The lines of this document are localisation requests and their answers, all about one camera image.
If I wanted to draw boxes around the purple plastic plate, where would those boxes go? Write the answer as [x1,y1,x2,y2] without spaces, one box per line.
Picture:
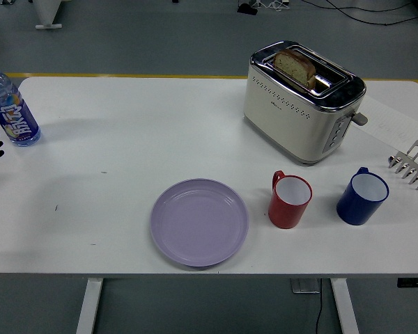
[150,178,249,268]

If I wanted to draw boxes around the blue labelled drink bottle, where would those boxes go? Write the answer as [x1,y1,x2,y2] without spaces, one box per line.
[0,61,42,148]

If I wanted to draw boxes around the white furniture foot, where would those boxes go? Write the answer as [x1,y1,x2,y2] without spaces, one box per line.
[33,0,63,30]

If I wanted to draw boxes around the black device on floor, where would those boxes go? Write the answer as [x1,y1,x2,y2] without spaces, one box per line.
[236,2,258,16]

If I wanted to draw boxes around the cream and chrome toaster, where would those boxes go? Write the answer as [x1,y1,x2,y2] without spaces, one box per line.
[242,40,369,166]

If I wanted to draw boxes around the red mug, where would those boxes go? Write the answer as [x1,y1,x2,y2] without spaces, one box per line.
[267,170,314,230]

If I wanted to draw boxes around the brown bread slice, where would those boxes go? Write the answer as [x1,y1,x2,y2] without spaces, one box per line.
[272,48,316,90]

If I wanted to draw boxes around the grey box under table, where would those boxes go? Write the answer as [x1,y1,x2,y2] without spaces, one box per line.
[291,278,322,295]

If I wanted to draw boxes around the blue mug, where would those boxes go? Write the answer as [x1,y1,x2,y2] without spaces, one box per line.
[336,166,390,226]

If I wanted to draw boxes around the white paper sheet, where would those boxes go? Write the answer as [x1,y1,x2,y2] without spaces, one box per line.
[350,95,418,154]

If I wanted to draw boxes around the silver metal rack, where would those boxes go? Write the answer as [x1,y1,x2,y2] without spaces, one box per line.
[388,139,418,191]

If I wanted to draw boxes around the white floor cables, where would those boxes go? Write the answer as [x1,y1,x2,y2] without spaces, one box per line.
[256,0,291,10]

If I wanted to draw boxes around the black cable under table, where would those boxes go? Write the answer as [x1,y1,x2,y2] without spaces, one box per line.
[315,292,324,334]

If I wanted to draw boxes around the black floor cable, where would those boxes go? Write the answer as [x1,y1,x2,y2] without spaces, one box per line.
[299,0,418,26]

